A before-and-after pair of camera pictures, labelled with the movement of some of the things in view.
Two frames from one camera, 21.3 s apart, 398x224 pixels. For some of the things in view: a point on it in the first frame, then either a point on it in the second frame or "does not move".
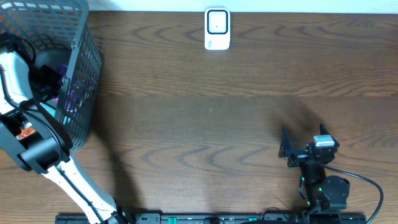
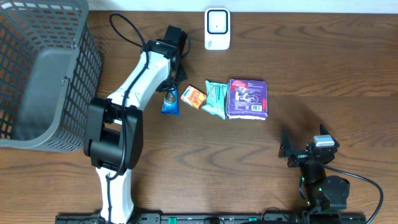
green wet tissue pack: (52, 110) -> (216, 98)
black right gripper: (301, 156) does not move
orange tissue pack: (27, 129) -> (193, 97)
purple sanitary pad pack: (75, 97) -> (247, 99)
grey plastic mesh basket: (63, 32) does not move
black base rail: (227, 219) does not move
